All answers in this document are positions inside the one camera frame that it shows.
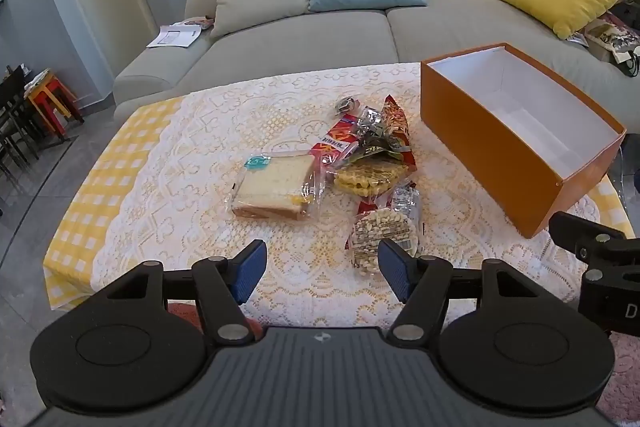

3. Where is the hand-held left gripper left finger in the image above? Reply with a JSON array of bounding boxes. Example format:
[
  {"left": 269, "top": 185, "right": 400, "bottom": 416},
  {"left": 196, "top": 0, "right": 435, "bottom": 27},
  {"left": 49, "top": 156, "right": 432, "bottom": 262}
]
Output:
[{"left": 100, "top": 239, "right": 268, "bottom": 344}]

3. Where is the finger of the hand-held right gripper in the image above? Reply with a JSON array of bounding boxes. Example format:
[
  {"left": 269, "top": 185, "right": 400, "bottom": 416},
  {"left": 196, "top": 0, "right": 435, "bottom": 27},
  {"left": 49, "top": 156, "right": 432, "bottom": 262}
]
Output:
[{"left": 549, "top": 211, "right": 628, "bottom": 265}]

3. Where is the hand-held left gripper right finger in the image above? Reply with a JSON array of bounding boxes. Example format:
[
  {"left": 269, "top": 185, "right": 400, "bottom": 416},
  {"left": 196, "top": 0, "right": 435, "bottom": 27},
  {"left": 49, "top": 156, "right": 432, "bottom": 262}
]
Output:
[{"left": 377, "top": 238, "right": 548, "bottom": 344}]

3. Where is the clear peanut packet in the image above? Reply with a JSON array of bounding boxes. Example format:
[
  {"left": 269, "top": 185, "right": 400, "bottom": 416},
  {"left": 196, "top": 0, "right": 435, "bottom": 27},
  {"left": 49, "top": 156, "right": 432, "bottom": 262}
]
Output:
[{"left": 345, "top": 187, "right": 422, "bottom": 276}]

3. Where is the packaged sandwich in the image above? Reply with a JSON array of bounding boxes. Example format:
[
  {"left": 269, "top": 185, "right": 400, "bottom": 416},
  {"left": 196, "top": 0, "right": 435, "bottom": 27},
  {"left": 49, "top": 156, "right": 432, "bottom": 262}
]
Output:
[{"left": 231, "top": 152, "right": 326, "bottom": 222}]

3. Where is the waffle snack bag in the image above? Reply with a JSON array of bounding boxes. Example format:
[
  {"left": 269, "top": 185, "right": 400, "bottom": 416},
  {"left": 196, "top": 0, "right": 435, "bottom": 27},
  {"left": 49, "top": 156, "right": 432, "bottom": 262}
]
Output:
[{"left": 332, "top": 159, "right": 408, "bottom": 200}]

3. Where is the orange cardboard box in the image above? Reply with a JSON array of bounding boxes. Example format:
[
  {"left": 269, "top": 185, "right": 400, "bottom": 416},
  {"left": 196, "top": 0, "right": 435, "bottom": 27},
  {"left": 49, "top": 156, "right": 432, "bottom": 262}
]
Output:
[{"left": 420, "top": 43, "right": 627, "bottom": 239}]

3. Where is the red snack packet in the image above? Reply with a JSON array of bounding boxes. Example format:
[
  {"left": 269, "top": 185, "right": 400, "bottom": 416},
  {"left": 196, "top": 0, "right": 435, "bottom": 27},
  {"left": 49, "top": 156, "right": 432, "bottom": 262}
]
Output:
[{"left": 309, "top": 116, "right": 363, "bottom": 172}]

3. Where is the red-orange snack bag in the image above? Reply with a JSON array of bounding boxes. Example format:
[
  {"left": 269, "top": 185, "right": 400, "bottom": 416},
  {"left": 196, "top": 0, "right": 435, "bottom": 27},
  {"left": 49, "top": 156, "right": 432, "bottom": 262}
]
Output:
[{"left": 381, "top": 96, "right": 417, "bottom": 172}]

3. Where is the silver snack packet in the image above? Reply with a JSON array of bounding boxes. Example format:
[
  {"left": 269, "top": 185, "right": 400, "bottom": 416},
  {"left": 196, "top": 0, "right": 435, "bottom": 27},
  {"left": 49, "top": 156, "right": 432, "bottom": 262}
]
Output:
[{"left": 356, "top": 106, "right": 386, "bottom": 138}]

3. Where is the small round candy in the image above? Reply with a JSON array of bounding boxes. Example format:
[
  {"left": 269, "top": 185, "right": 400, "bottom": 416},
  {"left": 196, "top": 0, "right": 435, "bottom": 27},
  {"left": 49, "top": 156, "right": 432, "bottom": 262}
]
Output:
[{"left": 334, "top": 96, "right": 364, "bottom": 116}]

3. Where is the clear acrylic side table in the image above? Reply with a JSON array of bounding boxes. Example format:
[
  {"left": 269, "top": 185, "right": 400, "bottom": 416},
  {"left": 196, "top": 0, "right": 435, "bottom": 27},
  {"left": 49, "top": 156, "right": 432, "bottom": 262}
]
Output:
[{"left": 607, "top": 142, "right": 633, "bottom": 202}]

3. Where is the orange cloth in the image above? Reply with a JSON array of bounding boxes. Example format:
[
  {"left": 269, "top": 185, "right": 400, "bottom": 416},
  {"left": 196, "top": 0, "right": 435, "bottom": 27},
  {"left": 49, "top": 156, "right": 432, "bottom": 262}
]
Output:
[{"left": 167, "top": 301, "right": 263, "bottom": 340}]

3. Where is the pink fluffy rug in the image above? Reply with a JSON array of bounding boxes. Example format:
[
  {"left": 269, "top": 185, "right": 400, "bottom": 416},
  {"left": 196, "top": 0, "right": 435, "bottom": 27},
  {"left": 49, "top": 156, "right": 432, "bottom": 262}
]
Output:
[{"left": 595, "top": 334, "right": 640, "bottom": 423}]

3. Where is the white lace tablecloth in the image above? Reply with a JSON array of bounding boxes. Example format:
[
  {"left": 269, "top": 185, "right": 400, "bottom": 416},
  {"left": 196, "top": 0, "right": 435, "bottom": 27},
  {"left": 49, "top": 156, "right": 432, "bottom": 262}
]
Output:
[{"left": 92, "top": 62, "right": 623, "bottom": 328}]

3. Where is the yellow checkered tablecloth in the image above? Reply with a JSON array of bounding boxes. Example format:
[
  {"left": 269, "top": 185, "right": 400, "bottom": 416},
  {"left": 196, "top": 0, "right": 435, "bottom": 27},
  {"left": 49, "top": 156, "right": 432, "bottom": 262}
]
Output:
[{"left": 42, "top": 97, "right": 637, "bottom": 310}]

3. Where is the printed tote bag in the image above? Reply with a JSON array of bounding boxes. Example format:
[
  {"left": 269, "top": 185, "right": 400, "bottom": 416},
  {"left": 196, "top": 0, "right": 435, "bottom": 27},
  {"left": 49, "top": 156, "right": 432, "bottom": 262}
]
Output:
[{"left": 585, "top": 18, "right": 640, "bottom": 78}]

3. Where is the grey-green sofa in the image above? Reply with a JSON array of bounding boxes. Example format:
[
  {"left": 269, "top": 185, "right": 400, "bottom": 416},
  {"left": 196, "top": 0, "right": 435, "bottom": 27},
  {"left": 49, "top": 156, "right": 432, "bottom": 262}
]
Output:
[{"left": 112, "top": 0, "right": 640, "bottom": 132}]

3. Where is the red stool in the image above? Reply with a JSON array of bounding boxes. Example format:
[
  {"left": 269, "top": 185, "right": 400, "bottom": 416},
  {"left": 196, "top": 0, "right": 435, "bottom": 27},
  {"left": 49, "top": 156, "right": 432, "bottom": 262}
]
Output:
[{"left": 35, "top": 77, "right": 85, "bottom": 134}]

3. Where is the white booklet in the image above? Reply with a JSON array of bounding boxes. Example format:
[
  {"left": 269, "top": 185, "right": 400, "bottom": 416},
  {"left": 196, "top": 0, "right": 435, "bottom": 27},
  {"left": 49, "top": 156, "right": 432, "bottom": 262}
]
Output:
[{"left": 146, "top": 22, "right": 203, "bottom": 49}]

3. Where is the yellow stool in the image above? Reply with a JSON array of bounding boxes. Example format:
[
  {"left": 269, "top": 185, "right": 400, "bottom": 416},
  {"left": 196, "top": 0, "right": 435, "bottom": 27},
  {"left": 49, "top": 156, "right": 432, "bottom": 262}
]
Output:
[{"left": 26, "top": 74, "right": 68, "bottom": 118}]

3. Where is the black dining chair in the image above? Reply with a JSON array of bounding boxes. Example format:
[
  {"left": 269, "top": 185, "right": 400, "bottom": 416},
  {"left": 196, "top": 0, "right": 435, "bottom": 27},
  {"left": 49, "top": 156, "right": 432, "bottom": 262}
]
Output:
[{"left": 0, "top": 65, "right": 42, "bottom": 168}]

